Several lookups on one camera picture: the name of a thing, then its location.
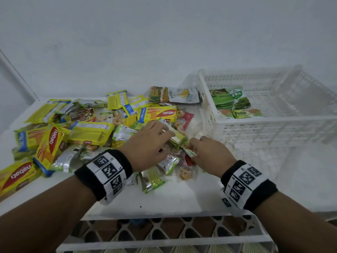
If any person's left hand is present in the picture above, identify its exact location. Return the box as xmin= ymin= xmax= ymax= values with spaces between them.
xmin=118 ymin=120 xmax=176 ymax=173

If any person's right hand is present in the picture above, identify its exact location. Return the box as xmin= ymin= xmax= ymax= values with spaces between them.
xmin=188 ymin=136 xmax=236 ymax=178

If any small green snack packet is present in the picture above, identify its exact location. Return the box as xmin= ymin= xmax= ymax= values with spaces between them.
xmin=181 ymin=145 xmax=198 ymax=158

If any green wafer bar packet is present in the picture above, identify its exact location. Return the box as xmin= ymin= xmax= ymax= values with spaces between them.
xmin=159 ymin=119 xmax=189 ymax=150

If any person's right forearm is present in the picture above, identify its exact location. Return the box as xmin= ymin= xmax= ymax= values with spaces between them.
xmin=253 ymin=191 xmax=337 ymax=253

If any person's left forearm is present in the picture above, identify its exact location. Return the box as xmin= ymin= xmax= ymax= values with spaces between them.
xmin=0 ymin=175 xmax=98 ymax=253

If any brown green snack packet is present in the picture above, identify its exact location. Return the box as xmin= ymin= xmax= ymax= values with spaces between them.
xmin=148 ymin=86 xmax=170 ymax=103

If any white banana chip packet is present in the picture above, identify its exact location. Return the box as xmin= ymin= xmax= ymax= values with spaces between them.
xmin=168 ymin=86 xmax=201 ymax=104

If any green silver wafer packet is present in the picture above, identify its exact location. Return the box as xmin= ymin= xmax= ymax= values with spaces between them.
xmin=140 ymin=166 xmax=166 ymax=194

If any dark green snack packet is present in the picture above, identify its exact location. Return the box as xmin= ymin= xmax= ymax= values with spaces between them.
xmin=210 ymin=88 xmax=234 ymax=110

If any light green cake packet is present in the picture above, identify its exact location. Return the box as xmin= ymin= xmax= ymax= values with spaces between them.
xmin=231 ymin=108 xmax=263 ymax=119

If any black wristband with marker tags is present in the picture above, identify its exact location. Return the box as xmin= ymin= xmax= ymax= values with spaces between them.
xmin=220 ymin=160 xmax=278 ymax=217
xmin=74 ymin=149 xmax=133 ymax=206

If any white green seaweed packet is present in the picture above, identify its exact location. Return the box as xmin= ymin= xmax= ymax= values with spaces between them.
xmin=228 ymin=86 xmax=252 ymax=110

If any pile of assorted snack packets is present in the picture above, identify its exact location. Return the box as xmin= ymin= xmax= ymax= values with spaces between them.
xmin=0 ymin=85 xmax=204 ymax=203

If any white plastic lattice basket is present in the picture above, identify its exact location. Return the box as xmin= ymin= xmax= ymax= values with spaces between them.
xmin=196 ymin=65 xmax=337 ymax=148

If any white lattice crate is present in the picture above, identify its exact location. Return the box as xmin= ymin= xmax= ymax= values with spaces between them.
xmin=56 ymin=213 xmax=276 ymax=253

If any clear ring biscuit packet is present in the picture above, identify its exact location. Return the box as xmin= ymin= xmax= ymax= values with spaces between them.
xmin=176 ymin=166 xmax=198 ymax=181

